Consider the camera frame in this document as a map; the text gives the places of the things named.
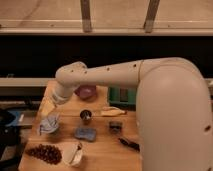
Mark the blue sponge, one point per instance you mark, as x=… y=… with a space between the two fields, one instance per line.
x=85 y=133

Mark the small dark metal box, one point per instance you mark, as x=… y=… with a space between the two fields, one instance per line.
x=115 y=127

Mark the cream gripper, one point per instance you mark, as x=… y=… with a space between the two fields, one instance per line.
x=48 y=107

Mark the green plastic tray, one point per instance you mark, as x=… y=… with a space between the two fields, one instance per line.
x=113 y=97

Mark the bunch of dark grapes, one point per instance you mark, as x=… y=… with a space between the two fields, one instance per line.
x=48 y=153

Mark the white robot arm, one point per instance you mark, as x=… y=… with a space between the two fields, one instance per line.
x=173 y=108

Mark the small metal cup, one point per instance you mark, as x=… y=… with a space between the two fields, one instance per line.
x=86 y=116

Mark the purple bowl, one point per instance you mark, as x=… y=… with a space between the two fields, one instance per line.
x=85 y=91

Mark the brown block in tray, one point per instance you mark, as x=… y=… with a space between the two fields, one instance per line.
x=123 y=95

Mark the dark chair at left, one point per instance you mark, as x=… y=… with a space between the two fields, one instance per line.
x=10 y=141

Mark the black handled knife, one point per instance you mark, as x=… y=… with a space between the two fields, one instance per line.
x=129 y=143

